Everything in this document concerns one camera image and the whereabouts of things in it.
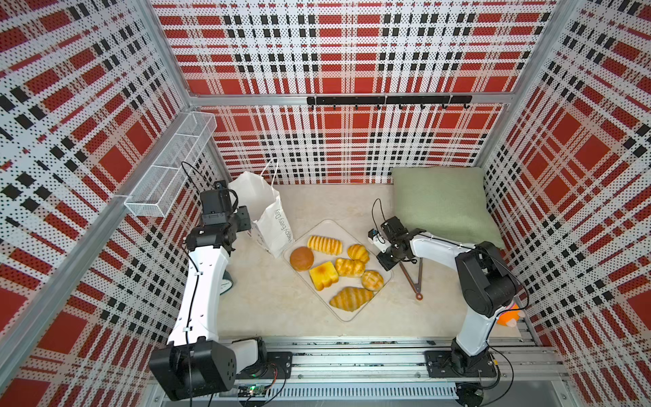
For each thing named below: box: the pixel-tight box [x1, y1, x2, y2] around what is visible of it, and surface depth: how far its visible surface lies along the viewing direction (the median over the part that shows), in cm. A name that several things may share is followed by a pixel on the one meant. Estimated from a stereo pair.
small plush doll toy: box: [496, 302, 526, 328], surface depth 80 cm
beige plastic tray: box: [282, 218, 394, 323], surface depth 92 cm
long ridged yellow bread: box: [306, 234, 344, 256], surface depth 98 cm
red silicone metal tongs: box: [398, 257, 423, 302], surface depth 92 cm
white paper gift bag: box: [228, 171, 295, 259], surface depth 90 cm
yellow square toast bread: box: [309, 261, 340, 291], surface depth 90 cm
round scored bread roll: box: [361, 270, 384, 292], surface depth 89 cm
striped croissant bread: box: [328, 286, 374, 313], surface depth 85 cm
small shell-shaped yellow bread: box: [346, 243, 370, 263], surface depth 96 cm
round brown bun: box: [289, 245, 315, 272], surface depth 95 cm
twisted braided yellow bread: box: [334, 257, 366, 278], surface depth 92 cm
